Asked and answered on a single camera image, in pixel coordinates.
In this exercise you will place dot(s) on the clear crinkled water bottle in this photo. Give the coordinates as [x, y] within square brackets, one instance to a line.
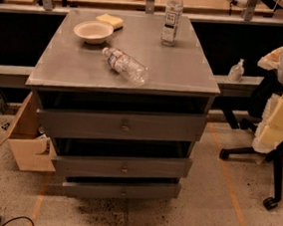
[126, 66]

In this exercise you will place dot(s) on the tall labelled water bottle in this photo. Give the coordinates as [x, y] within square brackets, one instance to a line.
[173, 13]

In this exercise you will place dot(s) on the bottom grey drawer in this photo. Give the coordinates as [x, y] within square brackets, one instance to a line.
[122, 190]

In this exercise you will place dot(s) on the grey drawer cabinet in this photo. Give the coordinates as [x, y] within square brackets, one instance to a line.
[74, 76]

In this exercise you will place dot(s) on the top grey drawer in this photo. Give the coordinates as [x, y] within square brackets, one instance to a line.
[117, 125]

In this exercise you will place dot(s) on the yellow sponge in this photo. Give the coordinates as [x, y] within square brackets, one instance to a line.
[114, 21]

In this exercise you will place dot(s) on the white paper bowl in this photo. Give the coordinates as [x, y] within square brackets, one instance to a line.
[94, 32]

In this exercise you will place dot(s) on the open cardboard box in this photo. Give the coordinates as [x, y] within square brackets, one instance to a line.
[31, 148]

